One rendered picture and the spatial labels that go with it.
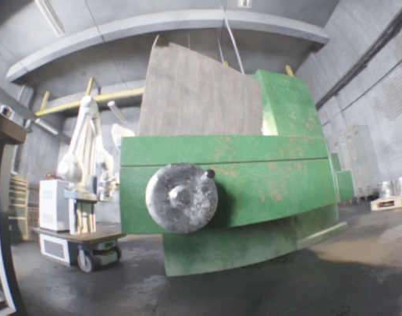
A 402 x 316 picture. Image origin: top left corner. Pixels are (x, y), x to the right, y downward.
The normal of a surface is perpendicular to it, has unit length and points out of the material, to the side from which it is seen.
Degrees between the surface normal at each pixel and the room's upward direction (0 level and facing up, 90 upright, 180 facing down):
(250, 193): 90
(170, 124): 104
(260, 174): 90
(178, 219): 74
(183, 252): 90
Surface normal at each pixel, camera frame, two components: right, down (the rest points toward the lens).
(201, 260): 0.16, -0.27
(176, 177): 0.24, 0.00
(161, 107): 0.56, -0.03
